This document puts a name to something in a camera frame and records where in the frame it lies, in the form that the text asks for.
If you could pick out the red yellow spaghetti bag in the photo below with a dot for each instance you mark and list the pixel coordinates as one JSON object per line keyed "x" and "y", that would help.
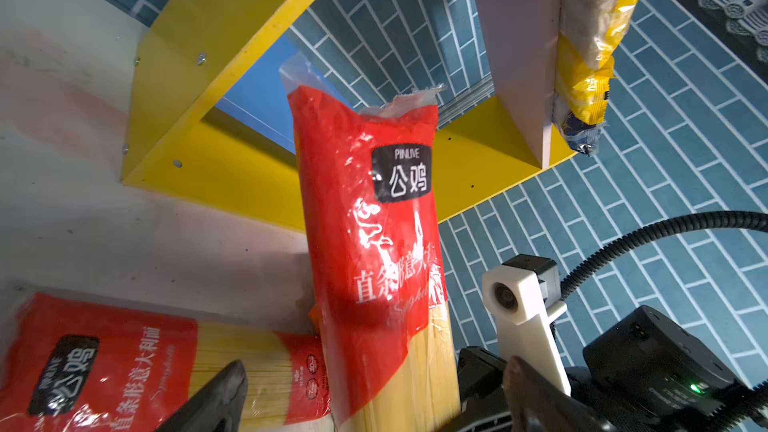
{"x": 70, "y": 365}
{"x": 372, "y": 229}

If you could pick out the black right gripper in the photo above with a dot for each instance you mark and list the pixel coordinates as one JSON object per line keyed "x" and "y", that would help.
{"x": 646, "y": 373}

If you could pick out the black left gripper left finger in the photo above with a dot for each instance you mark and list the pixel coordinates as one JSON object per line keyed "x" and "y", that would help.
{"x": 216, "y": 407}

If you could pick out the orange pasta bag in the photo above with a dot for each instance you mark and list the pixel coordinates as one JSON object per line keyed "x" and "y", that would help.
{"x": 315, "y": 318}

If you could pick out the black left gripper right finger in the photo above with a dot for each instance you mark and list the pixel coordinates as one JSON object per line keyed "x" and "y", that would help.
{"x": 537, "y": 405}

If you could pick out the yellow shelf with coloured boards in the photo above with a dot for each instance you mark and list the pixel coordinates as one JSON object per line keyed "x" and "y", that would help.
{"x": 311, "y": 62}

